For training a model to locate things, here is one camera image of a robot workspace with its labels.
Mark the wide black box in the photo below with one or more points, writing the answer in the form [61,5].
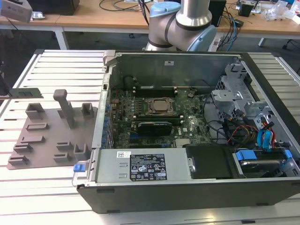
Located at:
[56,7]

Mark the black hard disk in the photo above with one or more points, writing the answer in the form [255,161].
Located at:
[257,167]

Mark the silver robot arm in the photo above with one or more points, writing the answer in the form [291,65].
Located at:
[187,14]

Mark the grey case corner bracket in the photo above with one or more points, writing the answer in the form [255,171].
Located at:
[108,56]

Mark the grey wrist camera housing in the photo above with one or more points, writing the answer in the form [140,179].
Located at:
[16,10]

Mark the white power strip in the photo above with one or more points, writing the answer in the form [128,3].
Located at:
[215,44]

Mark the small black box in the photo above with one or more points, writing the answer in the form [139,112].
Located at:
[246,10]

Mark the silver metal drive cage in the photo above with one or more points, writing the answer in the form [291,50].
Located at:
[222,95]

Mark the black plastic shroud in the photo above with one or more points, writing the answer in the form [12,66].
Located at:
[211,161]

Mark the grey power supply unit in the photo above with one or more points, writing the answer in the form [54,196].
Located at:
[110,168]

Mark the grey parts rack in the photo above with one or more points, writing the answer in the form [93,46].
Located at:
[51,140]

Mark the green motherboard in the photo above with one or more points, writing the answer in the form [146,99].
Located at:
[187,117]

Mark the wooden desk white frame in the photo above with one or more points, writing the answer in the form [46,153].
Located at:
[44,20]
[105,16]

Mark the silver coin battery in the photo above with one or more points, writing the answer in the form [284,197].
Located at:
[190,94]

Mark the silver CPU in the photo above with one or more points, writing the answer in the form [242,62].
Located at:
[161,105]

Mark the blue disk carrier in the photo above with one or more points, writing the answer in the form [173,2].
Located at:
[245,155]

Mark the clear plastic bags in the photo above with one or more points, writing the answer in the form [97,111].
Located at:
[279,10]

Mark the green RAM stick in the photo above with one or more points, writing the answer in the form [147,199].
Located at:
[35,93]

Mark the tall black box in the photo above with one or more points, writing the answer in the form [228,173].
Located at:
[216,11]

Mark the black RAM slot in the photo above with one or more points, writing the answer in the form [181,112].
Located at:
[154,90]
[178,120]
[159,115]
[154,95]

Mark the black graphics card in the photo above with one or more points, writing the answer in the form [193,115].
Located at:
[154,129]

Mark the blue case latch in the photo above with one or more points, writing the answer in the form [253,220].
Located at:
[78,168]

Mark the small black adapter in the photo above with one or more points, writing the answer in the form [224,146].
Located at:
[239,23]

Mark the black grey PC case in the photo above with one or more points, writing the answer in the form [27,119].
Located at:
[164,197]

